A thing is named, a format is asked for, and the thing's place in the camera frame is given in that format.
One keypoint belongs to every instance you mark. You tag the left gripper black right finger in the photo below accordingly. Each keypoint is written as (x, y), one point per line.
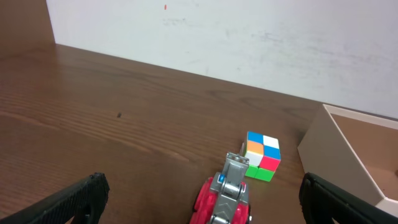
(325, 203)

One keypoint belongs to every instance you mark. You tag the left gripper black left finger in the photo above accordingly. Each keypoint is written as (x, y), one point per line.
(82, 202)

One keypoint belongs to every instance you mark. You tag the colourful two-by-two puzzle cube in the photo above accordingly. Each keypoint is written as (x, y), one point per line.
(264, 155)

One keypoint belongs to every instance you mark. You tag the red and grey toy truck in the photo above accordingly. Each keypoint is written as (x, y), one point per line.
(224, 198)

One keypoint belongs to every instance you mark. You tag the white cardboard box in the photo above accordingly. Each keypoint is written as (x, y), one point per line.
(355, 151)

